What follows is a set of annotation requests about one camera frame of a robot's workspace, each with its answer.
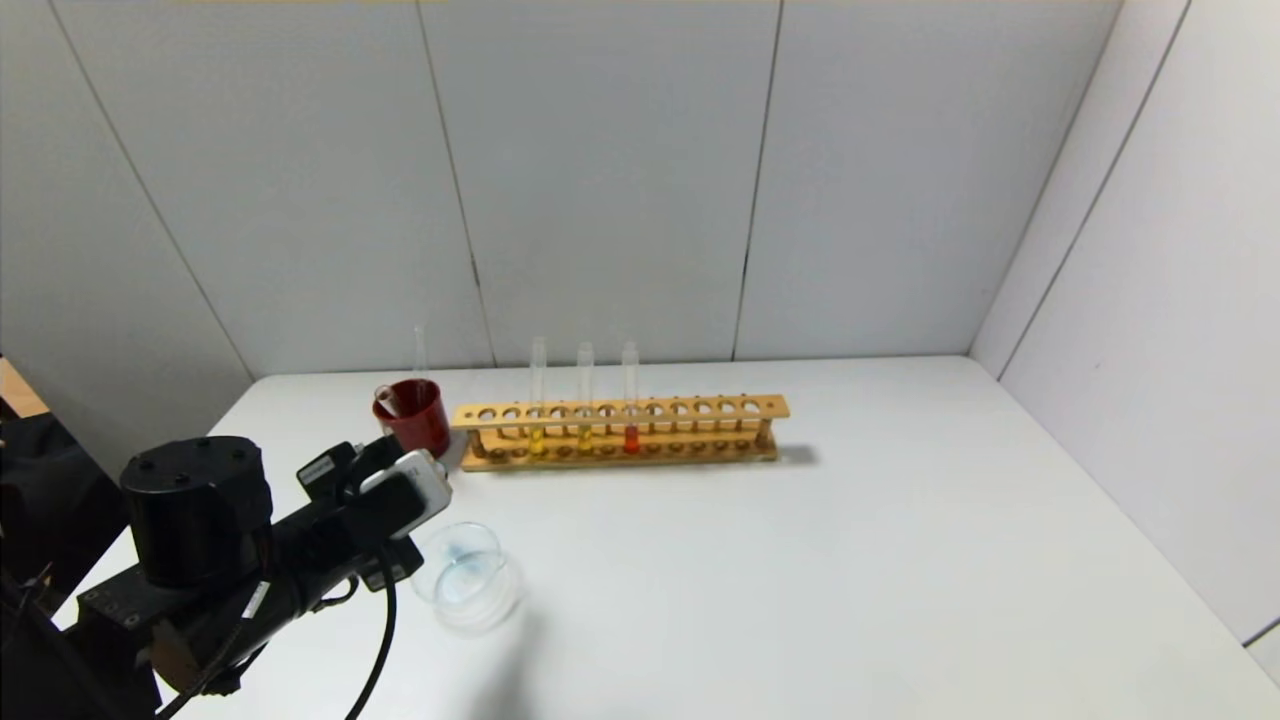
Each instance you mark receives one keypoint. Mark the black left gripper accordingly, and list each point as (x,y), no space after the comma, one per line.
(322,471)

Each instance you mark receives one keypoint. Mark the wooden test tube rack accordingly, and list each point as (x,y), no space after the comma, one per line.
(700,408)

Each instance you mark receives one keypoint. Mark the clear glass beaker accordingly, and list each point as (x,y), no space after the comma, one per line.
(475,590)

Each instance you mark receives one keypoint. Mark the dark red plastic cup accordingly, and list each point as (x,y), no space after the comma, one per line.
(420,425)

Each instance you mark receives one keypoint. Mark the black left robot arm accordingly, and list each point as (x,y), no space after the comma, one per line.
(200,520)

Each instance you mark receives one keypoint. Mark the test tube with red pigment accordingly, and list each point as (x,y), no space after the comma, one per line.
(631,440)

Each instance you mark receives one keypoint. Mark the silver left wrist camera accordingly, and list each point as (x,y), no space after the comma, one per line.
(410,480)

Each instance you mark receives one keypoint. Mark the test tube with yellow pigment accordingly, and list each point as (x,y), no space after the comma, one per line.
(538,441)
(585,440)

